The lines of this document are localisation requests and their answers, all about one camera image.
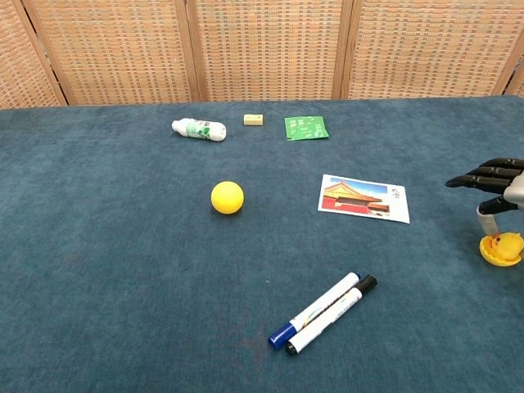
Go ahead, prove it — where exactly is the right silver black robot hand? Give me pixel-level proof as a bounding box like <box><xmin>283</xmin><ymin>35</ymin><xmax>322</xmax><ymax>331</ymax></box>
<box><xmin>445</xmin><ymin>157</ymin><xmax>524</xmax><ymax>239</ymax></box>

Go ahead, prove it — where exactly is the yellow fluted dish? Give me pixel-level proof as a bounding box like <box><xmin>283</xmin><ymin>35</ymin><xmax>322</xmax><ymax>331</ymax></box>
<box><xmin>479</xmin><ymin>234</ymin><xmax>524</xmax><ymax>269</ymax></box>

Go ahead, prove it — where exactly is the small yellow rubber duck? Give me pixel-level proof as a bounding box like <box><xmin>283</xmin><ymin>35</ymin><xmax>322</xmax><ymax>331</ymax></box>
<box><xmin>488</xmin><ymin>232</ymin><xmax>524</xmax><ymax>260</ymax></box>

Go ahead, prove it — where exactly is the white marker with black cap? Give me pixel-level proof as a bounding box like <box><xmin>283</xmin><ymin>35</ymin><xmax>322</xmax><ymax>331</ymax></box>
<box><xmin>284</xmin><ymin>274</ymin><xmax>378</xmax><ymax>356</ymax></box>

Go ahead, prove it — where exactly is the green foil packet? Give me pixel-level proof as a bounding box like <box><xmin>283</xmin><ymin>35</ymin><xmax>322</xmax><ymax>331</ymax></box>
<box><xmin>283</xmin><ymin>115</ymin><xmax>330</xmax><ymax>142</ymax></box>

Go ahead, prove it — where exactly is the blue carpet table cover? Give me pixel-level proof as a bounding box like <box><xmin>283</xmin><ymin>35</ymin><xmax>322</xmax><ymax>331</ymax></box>
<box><xmin>0</xmin><ymin>94</ymin><xmax>524</xmax><ymax>393</ymax></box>

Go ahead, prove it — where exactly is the white marker with blue cap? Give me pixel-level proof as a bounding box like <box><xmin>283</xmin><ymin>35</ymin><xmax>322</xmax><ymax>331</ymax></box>
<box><xmin>267</xmin><ymin>270</ymin><xmax>364</xmax><ymax>350</ymax></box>

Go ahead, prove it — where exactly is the white bottle with green label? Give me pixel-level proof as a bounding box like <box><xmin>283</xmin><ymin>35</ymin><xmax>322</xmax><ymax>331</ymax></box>
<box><xmin>171</xmin><ymin>117</ymin><xmax>228</xmax><ymax>142</ymax></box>

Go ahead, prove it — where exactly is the woven bamboo folding screen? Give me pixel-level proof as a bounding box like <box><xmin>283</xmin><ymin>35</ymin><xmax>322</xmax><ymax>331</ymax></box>
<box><xmin>0</xmin><ymin>0</ymin><xmax>524</xmax><ymax>110</ymax></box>

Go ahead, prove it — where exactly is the palace picture postcard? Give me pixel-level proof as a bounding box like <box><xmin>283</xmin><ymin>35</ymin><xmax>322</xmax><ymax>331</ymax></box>
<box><xmin>317</xmin><ymin>174</ymin><xmax>411</xmax><ymax>225</ymax></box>

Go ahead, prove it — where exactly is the yellow ball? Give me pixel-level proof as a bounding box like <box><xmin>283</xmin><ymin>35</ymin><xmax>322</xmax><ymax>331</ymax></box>
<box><xmin>210</xmin><ymin>180</ymin><xmax>246</xmax><ymax>215</ymax></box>

